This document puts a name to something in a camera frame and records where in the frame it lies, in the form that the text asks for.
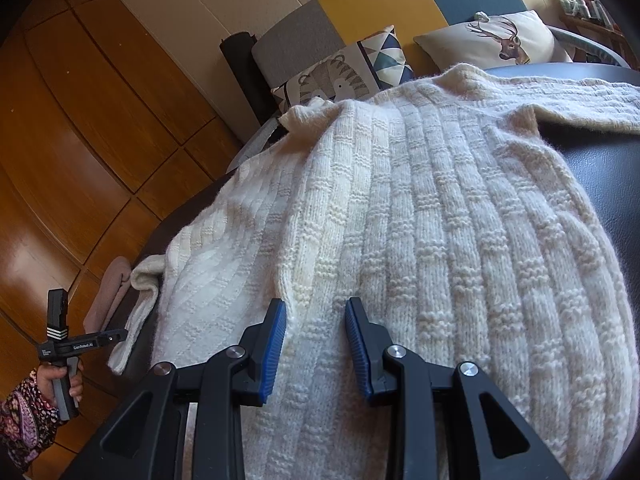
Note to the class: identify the wooden side table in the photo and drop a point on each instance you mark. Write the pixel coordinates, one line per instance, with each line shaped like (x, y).
(590, 32)

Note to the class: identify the person's left forearm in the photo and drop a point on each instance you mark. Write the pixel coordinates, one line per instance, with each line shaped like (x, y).
(25, 425)

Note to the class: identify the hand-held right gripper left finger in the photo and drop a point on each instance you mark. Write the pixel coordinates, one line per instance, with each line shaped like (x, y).
(272, 355)

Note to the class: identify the cluster of jars and bottles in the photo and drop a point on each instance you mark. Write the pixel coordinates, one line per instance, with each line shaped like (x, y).
(582, 5)

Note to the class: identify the grey yellow blue sofa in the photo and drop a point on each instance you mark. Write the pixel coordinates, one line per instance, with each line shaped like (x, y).
(360, 10)

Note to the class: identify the cream knitted sweater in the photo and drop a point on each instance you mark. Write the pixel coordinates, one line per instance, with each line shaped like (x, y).
(425, 235)

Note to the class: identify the tiger print cushion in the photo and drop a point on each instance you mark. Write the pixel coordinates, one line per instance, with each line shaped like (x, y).
(345, 75)

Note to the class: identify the person's left hand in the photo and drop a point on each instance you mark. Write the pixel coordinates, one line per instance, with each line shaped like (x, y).
(44, 385)

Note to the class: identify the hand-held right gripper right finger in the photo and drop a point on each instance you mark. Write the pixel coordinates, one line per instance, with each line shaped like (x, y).
(357, 355)

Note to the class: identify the pink folded garment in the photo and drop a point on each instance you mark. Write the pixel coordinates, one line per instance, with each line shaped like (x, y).
(107, 285)

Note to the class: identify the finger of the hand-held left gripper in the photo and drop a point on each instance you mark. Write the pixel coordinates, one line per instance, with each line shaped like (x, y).
(112, 336)

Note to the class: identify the wooden wardrobe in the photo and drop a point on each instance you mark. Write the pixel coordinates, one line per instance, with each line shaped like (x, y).
(75, 135)

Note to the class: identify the black rolled mat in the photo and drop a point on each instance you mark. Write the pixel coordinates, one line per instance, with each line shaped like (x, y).
(240, 65)

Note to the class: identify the deer print cushion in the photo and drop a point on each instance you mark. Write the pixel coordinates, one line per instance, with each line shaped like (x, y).
(480, 45)

